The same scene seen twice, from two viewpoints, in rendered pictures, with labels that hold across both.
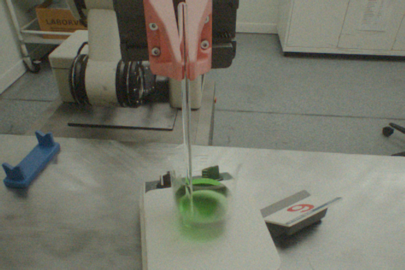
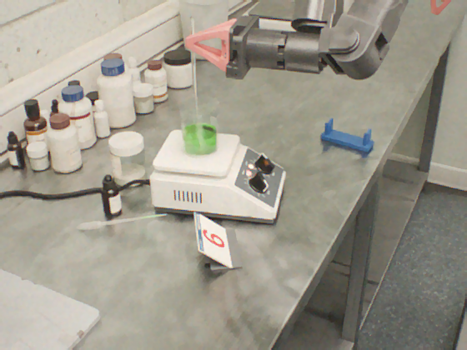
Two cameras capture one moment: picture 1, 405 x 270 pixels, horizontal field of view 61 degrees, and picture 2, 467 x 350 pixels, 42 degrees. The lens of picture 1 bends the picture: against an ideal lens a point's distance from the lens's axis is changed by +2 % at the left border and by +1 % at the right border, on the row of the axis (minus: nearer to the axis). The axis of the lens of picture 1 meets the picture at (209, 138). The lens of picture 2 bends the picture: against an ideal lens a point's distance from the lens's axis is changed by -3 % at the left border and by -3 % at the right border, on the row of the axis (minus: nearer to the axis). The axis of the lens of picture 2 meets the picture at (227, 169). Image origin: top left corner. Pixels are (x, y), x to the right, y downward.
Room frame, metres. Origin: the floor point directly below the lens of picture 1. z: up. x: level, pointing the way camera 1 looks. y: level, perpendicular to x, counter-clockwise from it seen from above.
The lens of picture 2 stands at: (0.63, -0.76, 1.34)
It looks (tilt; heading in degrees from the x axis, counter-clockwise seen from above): 32 degrees down; 115
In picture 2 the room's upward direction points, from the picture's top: 1 degrees counter-clockwise
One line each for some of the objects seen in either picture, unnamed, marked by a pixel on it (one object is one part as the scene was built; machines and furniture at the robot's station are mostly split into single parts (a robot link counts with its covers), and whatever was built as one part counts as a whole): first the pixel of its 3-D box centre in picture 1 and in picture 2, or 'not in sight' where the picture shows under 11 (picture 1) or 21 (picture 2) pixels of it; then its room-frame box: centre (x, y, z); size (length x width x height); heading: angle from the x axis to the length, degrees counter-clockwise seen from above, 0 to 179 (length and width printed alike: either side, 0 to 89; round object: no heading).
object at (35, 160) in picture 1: (31, 156); (347, 133); (0.40, 0.27, 0.77); 0.10 x 0.03 x 0.04; 171
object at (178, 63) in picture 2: not in sight; (178, 68); (-0.03, 0.39, 0.79); 0.07 x 0.07 x 0.07
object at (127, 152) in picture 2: not in sight; (128, 159); (0.09, 0.00, 0.79); 0.06 x 0.06 x 0.08
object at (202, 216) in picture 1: (207, 194); (199, 128); (0.22, 0.00, 0.88); 0.07 x 0.06 x 0.08; 108
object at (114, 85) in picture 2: not in sight; (115, 92); (-0.06, 0.18, 0.81); 0.07 x 0.07 x 0.13
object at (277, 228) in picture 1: (297, 205); (217, 239); (0.31, -0.12, 0.77); 0.09 x 0.06 x 0.04; 121
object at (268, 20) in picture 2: not in sight; (291, 17); (0.07, 0.89, 0.77); 0.26 x 0.19 x 0.05; 3
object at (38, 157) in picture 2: not in sight; (38, 156); (-0.09, -0.03, 0.77); 0.04 x 0.04 x 0.04
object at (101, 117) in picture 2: not in sight; (101, 118); (-0.05, 0.12, 0.79); 0.03 x 0.03 x 0.07
